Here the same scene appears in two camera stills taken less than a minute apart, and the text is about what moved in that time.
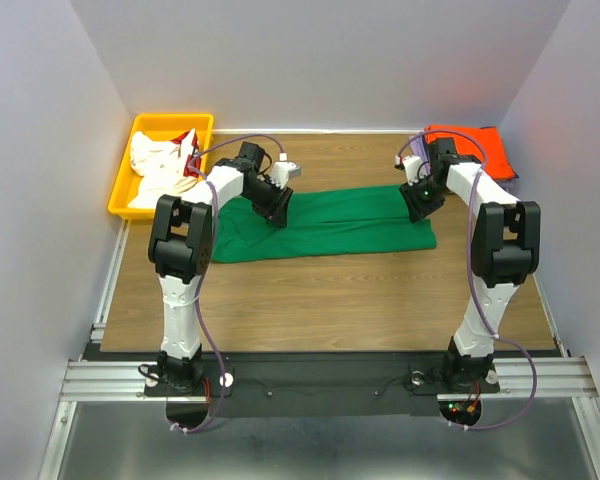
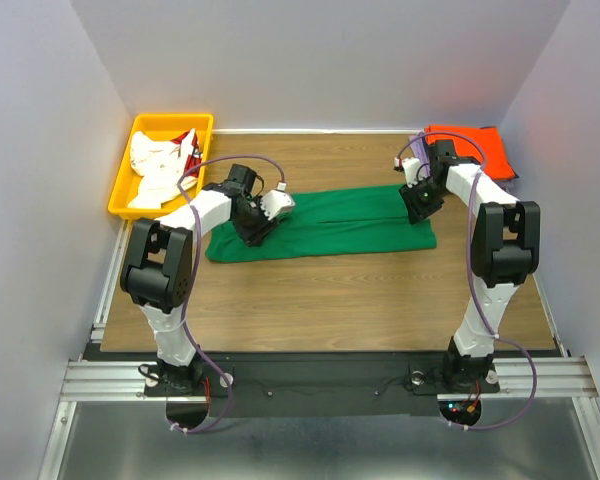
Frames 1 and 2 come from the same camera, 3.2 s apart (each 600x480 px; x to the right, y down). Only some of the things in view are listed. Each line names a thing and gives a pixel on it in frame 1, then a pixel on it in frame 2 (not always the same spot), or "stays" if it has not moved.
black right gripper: [416, 208] stays
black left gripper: [275, 212] -> [253, 237]
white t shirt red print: [167, 167] stays
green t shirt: [319, 223] stays
